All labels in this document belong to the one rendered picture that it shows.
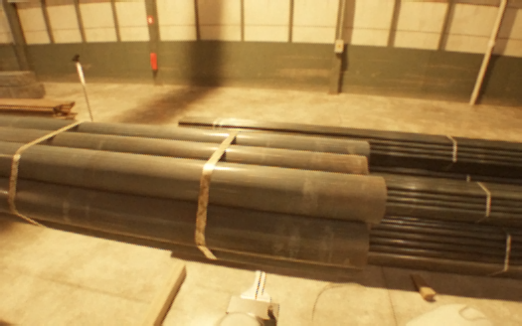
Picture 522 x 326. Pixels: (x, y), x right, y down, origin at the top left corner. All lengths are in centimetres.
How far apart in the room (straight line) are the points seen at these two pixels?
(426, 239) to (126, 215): 217
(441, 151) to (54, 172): 276
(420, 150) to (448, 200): 52
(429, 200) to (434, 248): 42
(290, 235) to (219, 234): 24
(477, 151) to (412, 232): 97
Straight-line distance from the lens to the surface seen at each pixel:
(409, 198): 236
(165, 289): 234
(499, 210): 270
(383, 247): 242
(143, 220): 104
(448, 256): 264
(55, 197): 130
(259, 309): 76
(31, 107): 757
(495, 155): 307
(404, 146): 268
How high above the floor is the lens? 189
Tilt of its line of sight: 27 degrees down
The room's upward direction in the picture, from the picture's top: 1 degrees clockwise
